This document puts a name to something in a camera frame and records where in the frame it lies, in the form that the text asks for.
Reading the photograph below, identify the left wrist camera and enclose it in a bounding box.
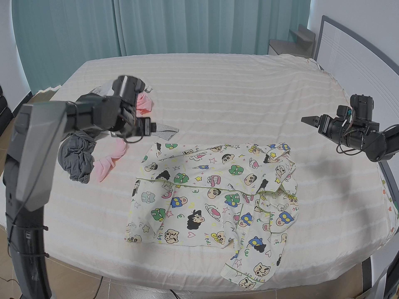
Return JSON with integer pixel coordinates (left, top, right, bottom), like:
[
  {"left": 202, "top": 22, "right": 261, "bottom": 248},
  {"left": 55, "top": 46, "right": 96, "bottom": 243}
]
[{"left": 135, "top": 116, "right": 157, "bottom": 137}]

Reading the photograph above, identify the black cable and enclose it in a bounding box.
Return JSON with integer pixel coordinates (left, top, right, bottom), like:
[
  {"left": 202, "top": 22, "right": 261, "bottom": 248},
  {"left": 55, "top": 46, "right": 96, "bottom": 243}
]
[
  {"left": 336, "top": 143, "right": 367, "bottom": 156},
  {"left": 120, "top": 129, "right": 145, "bottom": 144}
]

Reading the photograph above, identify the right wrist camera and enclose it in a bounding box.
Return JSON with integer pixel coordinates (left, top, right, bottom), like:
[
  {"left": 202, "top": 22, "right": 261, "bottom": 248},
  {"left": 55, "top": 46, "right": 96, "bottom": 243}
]
[{"left": 336, "top": 105, "right": 352, "bottom": 120}]

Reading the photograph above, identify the pile of clothes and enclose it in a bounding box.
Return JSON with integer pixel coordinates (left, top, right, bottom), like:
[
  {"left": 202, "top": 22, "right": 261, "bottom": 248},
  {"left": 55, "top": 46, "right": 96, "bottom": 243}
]
[{"left": 59, "top": 84, "right": 180, "bottom": 184}]

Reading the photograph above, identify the grey bedside table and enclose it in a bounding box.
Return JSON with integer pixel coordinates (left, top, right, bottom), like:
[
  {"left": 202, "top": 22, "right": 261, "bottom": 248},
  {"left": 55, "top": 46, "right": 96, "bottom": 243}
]
[{"left": 269, "top": 24, "right": 316, "bottom": 58}]

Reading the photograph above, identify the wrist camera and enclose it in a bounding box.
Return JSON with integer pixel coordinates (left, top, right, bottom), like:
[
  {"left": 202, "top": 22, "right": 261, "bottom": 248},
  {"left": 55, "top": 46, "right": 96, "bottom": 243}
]
[
  {"left": 135, "top": 116, "right": 157, "bottom": 137},
  {"left": 336, "top": 105, "right": 352, "bottom": 120}
]

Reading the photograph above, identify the bed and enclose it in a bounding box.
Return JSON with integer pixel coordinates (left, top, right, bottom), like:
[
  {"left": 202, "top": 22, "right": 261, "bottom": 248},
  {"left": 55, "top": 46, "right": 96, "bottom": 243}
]
[{"left": 0, "top": 15, "right": 399, "bottom": 293}]

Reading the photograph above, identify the white printed pyjama top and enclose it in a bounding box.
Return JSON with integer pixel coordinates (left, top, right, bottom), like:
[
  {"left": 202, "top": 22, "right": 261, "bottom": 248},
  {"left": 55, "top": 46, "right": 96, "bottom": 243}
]
[{"left": 126, "top": 141, "right": 300, "bottom": 290}]

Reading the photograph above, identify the blue-green curtain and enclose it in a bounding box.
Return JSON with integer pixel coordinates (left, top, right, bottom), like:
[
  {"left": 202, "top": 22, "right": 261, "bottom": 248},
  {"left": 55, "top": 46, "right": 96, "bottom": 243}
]
[{"left": 12, "top": 0, "right": 313, "bottom": 91}]

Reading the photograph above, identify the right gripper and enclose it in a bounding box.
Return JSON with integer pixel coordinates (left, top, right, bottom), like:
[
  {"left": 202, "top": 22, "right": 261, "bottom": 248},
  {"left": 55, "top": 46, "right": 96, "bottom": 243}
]
[{"left": 317, "top": 114, "right": 351, "bottom": 145}]

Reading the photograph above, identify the black padded chair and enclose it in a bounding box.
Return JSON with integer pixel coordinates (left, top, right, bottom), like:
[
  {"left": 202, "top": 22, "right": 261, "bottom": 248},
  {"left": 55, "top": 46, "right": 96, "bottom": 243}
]
[{"left": 0, "top": 85, "right": 14, "bottom": 133}]

